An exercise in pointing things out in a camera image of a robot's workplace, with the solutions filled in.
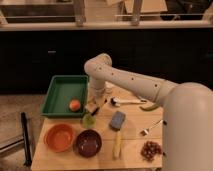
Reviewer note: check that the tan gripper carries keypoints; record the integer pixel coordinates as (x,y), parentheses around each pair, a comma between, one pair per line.
(93,105)

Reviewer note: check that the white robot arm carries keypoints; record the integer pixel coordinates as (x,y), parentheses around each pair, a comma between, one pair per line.
(187,131)

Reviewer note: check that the purple bowl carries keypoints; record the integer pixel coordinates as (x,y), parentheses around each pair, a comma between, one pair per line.
(88,143)

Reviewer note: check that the orange bowl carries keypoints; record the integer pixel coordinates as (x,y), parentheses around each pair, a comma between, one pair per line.
(59,138)

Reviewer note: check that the small green cup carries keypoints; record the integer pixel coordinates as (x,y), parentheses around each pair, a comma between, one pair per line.
(88,121)

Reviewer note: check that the blue sponge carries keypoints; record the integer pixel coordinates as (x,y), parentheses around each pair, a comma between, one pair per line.
(117,120)

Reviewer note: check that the orange fruit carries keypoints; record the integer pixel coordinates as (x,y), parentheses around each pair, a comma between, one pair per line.
(74,105)

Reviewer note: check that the green plastic tray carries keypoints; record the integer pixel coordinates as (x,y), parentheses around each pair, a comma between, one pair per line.
(62,90)

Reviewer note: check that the metal fork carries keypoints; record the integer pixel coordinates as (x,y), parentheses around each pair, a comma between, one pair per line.
(146,131)

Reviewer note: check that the bunch of red grapes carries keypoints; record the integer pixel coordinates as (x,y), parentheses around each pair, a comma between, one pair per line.
(150,149)

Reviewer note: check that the black stand left of table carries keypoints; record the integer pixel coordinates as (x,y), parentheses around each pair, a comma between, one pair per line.
(28,160)

